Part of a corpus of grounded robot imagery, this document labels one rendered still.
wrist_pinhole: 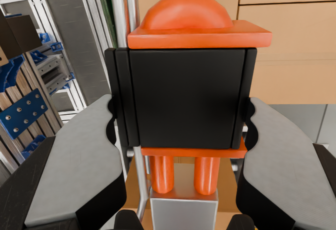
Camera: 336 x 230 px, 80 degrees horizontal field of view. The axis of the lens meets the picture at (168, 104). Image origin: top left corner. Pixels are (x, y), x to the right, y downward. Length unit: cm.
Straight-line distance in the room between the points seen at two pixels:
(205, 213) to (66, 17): 120
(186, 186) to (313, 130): 179
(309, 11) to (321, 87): 32
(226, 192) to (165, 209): 57
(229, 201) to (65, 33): 114
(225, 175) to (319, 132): 129
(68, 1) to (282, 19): 99
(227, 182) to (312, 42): 60
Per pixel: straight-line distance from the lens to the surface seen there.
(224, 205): 74
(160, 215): 22
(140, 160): 16
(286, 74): 95
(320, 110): 186
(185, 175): 21
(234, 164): 119
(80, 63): 133
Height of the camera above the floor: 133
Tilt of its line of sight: 60 degrees down
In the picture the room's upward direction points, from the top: 173 degrees counter-clockwise
